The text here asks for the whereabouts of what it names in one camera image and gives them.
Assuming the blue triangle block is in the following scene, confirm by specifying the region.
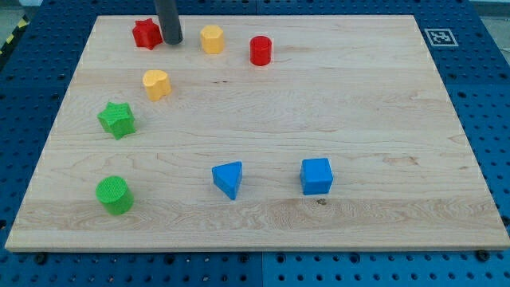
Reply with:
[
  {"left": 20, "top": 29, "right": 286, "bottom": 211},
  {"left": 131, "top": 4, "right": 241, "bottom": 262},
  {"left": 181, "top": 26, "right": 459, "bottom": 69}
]
[{"left": 211, "top": 161, "right": 242, "bottom": 200}]

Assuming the light wooden board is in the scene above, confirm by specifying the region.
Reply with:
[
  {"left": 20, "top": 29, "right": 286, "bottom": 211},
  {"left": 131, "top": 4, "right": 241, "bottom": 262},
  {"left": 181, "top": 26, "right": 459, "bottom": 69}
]
[{"left": 6, "top": 15, "right": 509, "bottom": 253}]

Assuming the blue cube block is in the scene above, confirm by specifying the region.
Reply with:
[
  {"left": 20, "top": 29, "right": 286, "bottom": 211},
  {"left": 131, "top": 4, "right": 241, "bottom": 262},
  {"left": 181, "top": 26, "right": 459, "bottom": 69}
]
[{"left": 300, "top": 158, "right": 333, "bottom": 195}]

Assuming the red cylinder block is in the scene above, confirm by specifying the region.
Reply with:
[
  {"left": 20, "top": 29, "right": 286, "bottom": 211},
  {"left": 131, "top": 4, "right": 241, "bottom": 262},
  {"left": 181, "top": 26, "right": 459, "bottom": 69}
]
[{"left": 249, "top": 35, "right": 273, "bottom": 66}]

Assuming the yellow hexagon block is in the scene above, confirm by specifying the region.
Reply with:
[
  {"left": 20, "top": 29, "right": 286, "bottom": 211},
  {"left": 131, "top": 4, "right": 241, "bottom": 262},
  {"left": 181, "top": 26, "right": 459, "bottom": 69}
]
[{"left": 200, "top": 25, "right": 225, "bottom": 54}]

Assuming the yellow heart block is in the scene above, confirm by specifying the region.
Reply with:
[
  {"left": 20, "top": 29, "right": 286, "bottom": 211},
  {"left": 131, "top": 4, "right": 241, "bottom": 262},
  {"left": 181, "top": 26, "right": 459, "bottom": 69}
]
[{"left": 143, "top": 69, "right": 172, "bottom": 101}]

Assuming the green star block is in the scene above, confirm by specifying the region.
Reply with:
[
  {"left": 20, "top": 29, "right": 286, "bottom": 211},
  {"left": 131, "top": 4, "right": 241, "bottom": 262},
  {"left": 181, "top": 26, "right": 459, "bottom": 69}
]
[{"left": 97, "top": 102, "right": 135, "bottom": 140}]

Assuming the green cylinder block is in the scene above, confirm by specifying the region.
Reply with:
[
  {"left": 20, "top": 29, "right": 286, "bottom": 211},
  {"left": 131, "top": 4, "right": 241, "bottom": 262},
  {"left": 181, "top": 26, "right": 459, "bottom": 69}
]
[{"left": 96, "top": 175, "right": 134, "bottom": 215}]

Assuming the red star block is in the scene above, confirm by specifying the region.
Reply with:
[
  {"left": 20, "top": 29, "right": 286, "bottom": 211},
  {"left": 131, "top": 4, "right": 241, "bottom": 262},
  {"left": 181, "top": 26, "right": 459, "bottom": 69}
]
[{"left": 132, "top": 18, "right": 163, "bottom": 50}]

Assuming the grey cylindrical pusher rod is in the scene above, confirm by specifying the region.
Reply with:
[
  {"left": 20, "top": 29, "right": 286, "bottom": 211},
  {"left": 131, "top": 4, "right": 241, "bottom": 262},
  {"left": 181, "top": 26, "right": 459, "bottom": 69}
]
[{"left": 154, "top": 0, "right": 183, "bottom": 45}]

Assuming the white fiducial marker tag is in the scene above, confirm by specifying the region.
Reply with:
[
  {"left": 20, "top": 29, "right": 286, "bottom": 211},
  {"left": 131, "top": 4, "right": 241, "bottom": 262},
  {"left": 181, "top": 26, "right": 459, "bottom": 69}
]
[{"left": 425, "top": 28, "right": 458, "bottom": 47}]

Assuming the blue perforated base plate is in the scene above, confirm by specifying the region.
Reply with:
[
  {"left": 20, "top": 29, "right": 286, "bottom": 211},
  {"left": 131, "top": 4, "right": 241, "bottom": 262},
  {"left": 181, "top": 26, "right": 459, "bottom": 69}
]
[{"left": 1, "top": 1, "right": 509, "bottom": 286}]

